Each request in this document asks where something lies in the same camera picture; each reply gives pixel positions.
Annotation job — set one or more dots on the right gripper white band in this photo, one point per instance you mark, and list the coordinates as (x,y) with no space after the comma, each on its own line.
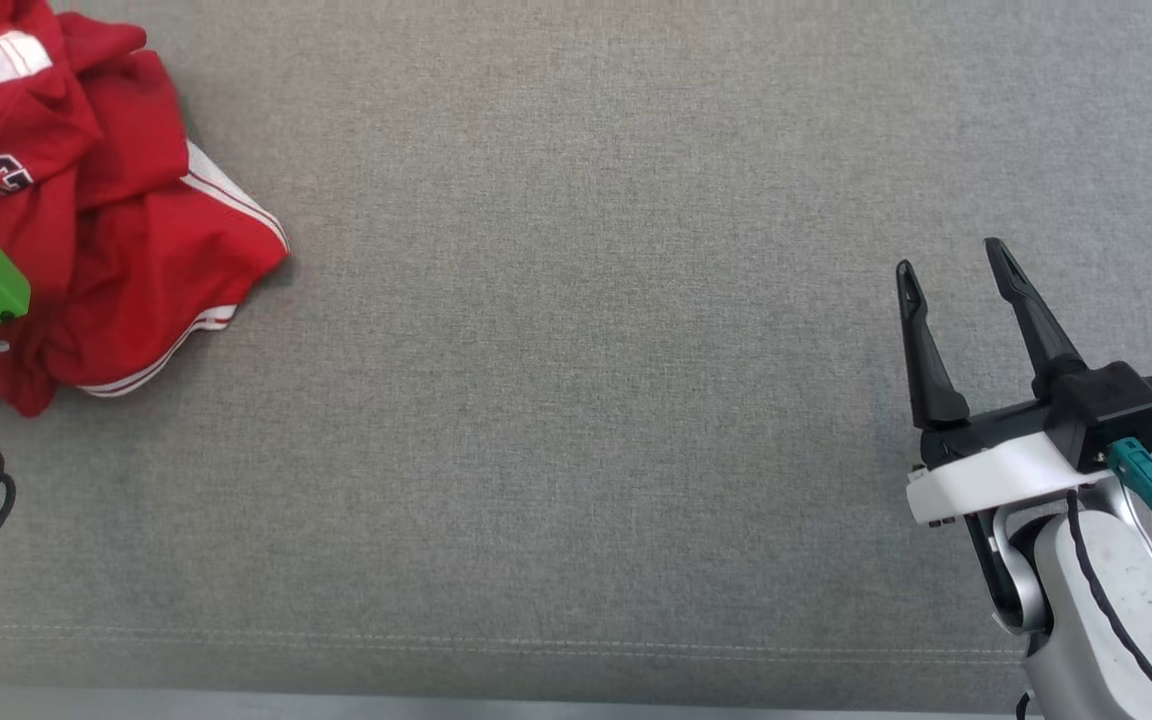
(996,480)

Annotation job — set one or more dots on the red jersey with white sleeves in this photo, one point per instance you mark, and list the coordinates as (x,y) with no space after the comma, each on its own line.
(136,270)

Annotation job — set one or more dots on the grey fabric sofa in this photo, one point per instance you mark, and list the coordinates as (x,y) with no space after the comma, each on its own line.
(576,350)

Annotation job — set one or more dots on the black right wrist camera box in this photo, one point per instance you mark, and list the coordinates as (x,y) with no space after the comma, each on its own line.
(1106,400)

